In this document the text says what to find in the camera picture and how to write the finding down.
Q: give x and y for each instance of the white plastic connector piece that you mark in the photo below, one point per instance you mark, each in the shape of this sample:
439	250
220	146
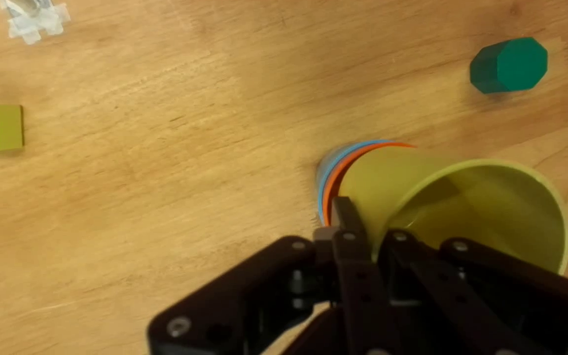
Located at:
33	20

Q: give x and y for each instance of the orange plastic cup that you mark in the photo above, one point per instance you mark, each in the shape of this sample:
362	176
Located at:
337	187

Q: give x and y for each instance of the yellow plastic cup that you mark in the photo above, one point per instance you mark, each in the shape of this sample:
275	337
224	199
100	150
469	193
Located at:
437	197

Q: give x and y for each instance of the green cylinder block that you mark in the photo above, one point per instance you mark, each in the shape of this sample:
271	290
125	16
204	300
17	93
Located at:
510	65

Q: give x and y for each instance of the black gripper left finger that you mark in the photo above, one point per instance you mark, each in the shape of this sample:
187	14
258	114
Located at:
329	288

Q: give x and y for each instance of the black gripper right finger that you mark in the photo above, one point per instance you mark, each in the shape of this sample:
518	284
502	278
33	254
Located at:
477	300

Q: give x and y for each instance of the blue plastic cup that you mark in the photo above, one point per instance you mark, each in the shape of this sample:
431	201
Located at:
329	166

